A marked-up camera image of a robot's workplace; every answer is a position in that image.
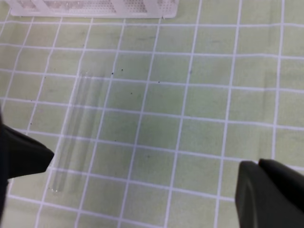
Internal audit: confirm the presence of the green checkered tablecloth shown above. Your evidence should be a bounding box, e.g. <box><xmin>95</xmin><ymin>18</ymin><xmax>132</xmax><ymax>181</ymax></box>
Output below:
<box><xmin>0</xmin><ymin>0</ymin><xmax>304</xmax><ymax>228</ymax></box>

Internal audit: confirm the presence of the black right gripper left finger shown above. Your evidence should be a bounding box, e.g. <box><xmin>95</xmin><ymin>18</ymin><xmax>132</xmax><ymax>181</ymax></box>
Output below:
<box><xmin>0</xmin><ymin>116</ymin><xmax>54</xmax><ymax>220</ymax></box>

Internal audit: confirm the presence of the clear glass test tube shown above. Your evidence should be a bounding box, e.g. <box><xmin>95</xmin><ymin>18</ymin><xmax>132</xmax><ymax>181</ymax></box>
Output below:
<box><xmin>52</xmin><ymin>71</ymin><xmax>90</xmax><ymax>193</ymax></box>

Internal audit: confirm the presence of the white plastic test tube rack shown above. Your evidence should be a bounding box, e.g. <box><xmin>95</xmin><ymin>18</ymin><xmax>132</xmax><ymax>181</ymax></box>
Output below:
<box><xmin>6</xmin><ymin>0</ymin><xmax>179</xmax><ymax>19</ymax></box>

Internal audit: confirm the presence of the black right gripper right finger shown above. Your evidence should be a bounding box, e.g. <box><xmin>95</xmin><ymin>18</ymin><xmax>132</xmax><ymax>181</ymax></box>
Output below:
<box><xmin>235</xmin><ymin>159</ymin><xmax>304</xmax><ymax>228</ymax></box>

